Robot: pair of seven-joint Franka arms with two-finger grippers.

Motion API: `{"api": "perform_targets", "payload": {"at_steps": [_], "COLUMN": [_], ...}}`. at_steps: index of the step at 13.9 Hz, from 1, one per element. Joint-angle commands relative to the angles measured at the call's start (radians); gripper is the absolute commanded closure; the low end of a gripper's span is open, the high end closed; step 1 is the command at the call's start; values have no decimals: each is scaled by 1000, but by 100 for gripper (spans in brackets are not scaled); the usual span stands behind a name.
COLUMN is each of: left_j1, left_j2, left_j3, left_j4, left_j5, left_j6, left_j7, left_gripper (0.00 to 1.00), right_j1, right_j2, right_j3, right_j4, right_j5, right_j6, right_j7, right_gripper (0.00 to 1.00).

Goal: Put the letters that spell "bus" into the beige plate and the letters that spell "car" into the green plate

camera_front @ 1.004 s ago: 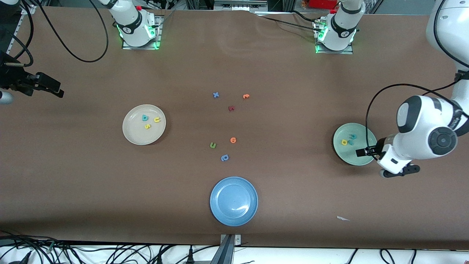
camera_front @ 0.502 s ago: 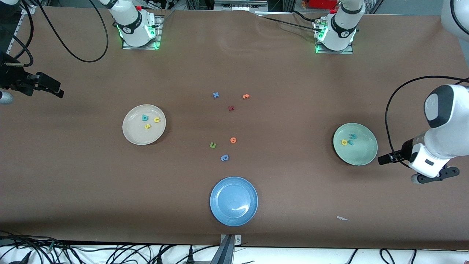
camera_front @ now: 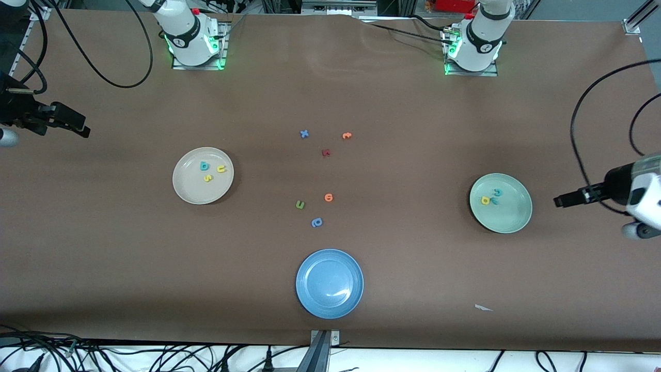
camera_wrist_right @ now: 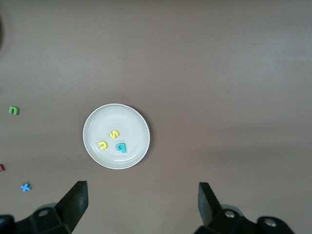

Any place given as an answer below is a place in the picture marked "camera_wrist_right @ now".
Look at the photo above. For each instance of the brown table cover sheet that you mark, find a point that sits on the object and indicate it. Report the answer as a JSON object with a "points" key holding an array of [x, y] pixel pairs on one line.
{"points": [[219, 73]]}

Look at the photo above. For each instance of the teal letter b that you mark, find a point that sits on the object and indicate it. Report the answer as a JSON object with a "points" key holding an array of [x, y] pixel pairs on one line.
{"points": [[122, 149]]}

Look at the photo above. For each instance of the green letter n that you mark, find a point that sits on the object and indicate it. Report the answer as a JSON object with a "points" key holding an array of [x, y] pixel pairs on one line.
{"points": [[11, 110]]}

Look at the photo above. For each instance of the yellow letter u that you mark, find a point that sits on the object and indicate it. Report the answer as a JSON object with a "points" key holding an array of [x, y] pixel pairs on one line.
{"points": [[102, 147]]}

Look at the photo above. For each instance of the yellow letter s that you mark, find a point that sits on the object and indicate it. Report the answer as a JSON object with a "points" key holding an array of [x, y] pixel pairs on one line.
{"points": [[113, 134]]}

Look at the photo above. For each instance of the beige plate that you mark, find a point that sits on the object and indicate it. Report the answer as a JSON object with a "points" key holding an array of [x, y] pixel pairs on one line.
{"points": [[131, 122]]}

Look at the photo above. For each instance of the blue letter x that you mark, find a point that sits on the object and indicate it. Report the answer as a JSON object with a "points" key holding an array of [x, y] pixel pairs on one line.
{"points": [[25, 187]]}

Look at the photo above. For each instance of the red letter n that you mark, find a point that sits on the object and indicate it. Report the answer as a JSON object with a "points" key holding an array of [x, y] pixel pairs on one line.
{"points": [[2, 167]]}

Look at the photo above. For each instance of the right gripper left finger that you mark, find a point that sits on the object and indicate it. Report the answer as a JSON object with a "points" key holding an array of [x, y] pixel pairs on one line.
{"points": [[76, 202]]}

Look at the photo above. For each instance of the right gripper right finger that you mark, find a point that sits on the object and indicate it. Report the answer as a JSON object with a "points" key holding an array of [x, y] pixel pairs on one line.
{"points": [[207, 204]]}

